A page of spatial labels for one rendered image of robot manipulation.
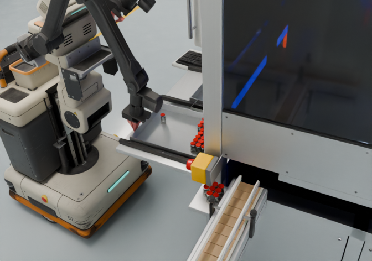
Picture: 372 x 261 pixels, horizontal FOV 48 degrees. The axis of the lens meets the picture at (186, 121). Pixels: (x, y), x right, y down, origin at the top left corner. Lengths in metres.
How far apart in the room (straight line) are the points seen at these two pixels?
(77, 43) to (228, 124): 0.95
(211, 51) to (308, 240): 0.75
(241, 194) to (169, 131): 0.48
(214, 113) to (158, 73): 2.57
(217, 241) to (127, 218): 1.36
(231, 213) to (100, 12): 0.78
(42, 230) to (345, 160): 1.90
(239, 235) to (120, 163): 1.36
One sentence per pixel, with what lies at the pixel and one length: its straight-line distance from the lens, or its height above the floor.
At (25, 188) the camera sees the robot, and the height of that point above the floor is 0.24.
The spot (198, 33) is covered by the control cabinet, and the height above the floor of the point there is 0.89.
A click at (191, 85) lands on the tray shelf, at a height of 0.88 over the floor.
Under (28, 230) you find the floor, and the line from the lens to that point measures 2.73.
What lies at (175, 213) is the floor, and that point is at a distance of 2.59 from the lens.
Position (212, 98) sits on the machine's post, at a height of 1.24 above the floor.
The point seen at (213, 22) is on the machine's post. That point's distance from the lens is 1.16.
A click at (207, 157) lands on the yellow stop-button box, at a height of 1.03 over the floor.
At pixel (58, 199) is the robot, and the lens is 2.44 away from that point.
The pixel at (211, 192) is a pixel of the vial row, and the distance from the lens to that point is 1.43.
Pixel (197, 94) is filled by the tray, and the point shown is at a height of 0.89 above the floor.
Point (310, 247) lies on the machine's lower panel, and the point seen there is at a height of 0.71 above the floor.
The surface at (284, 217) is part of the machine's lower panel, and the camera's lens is 1.52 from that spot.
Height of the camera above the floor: 1.97
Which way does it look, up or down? 38 degrees down
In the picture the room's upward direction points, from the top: 4 degrees counter-clockwise
